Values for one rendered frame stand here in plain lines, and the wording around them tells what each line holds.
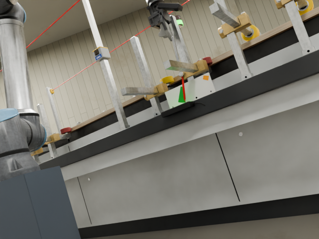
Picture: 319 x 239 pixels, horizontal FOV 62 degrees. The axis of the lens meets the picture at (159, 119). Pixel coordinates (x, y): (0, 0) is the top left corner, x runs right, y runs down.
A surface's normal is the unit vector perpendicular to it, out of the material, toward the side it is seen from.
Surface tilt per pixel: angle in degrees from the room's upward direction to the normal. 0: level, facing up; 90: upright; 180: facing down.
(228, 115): 90
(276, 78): 90
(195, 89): 90
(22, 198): 90
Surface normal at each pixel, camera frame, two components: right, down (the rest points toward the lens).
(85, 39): -0.11, -0.06
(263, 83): -0.54, 0.10
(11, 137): 0.70, -0.29
